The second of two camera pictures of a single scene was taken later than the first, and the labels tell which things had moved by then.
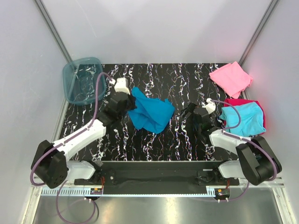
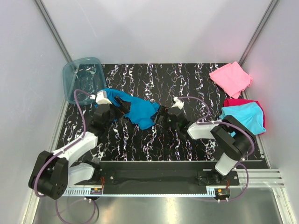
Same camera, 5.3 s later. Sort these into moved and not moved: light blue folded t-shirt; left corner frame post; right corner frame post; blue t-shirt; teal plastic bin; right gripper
Moved: blue t-shirt; right gripper
Not moved: teal plastic bin; left corner frame post; light blue folded t-shirt; right corner frame post
